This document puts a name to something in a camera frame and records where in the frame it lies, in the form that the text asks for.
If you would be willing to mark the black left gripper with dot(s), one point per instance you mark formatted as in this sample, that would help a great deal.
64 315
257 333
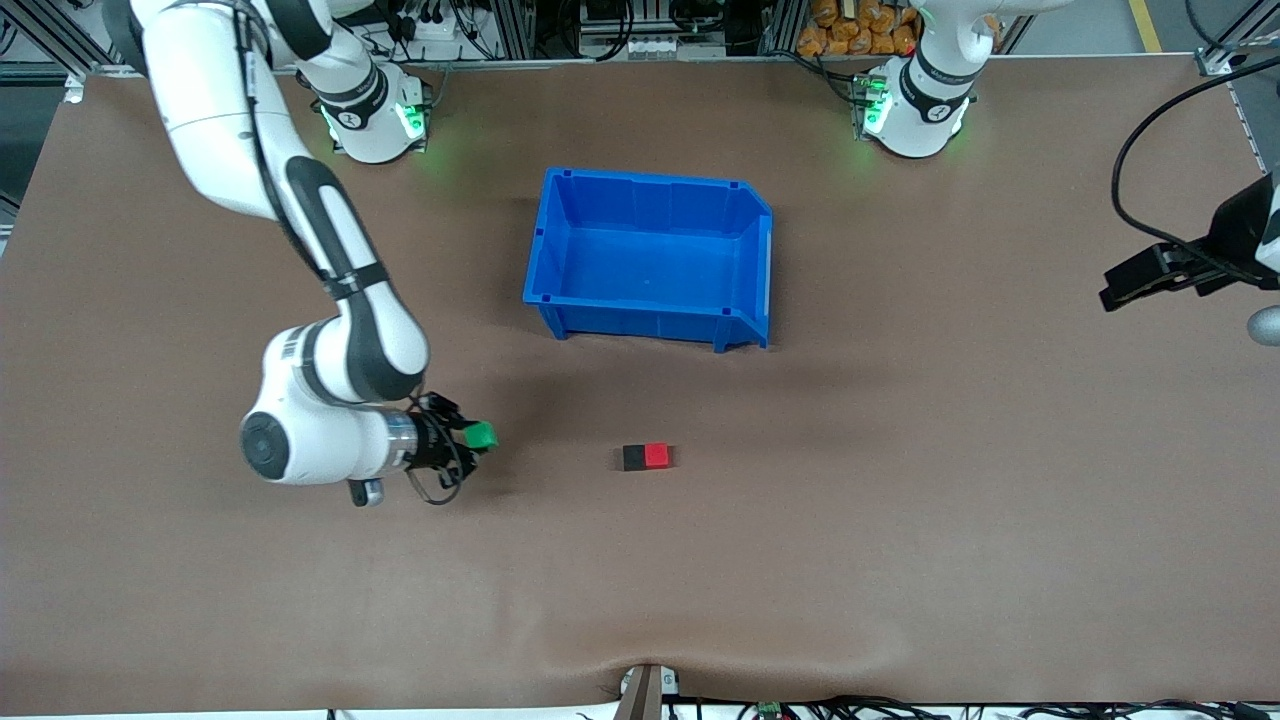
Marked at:
1236 234

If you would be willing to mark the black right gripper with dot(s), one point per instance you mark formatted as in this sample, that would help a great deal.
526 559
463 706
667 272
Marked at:
428 441

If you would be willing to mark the small green cube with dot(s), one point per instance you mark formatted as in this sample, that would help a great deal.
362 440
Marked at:
482 436

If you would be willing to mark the small red cube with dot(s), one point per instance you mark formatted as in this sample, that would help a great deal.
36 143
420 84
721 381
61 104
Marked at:
657 456

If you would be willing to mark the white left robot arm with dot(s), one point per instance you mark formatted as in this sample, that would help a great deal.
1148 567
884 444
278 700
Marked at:
930 100

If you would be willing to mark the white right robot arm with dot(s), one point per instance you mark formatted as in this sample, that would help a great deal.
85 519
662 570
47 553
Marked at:
215 110

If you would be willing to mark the small black cube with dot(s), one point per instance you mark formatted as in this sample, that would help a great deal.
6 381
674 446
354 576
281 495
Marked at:
633 458

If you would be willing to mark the brown table cover mat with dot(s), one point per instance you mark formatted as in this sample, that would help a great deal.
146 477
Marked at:
300 600

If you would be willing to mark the blue plastic storage bin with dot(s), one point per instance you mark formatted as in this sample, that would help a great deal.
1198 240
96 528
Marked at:
650 260

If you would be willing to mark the orange packaged snacks pile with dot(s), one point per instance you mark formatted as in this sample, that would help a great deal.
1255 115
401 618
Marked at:
850 30

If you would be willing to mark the white power strip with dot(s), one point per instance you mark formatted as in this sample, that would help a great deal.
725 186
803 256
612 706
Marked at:
430 30

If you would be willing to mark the small green connector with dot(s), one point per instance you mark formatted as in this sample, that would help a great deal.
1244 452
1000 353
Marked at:
770 711

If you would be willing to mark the silver table side rail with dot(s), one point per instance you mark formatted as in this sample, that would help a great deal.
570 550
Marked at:
1250 120

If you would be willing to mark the aluminium corner post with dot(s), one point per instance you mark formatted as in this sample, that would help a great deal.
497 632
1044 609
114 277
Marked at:
1240 35

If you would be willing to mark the silver table edge rail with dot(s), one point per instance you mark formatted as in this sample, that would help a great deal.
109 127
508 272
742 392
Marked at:
600 62

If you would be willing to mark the aluminium frame post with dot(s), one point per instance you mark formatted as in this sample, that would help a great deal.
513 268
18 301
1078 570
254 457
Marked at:
780 25
515 30

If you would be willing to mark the white table corner bracket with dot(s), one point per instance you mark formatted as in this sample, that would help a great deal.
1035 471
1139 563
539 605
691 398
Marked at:
74 90

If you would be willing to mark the aluminium frame struts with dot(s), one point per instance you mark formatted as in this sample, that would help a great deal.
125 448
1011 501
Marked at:
65 40

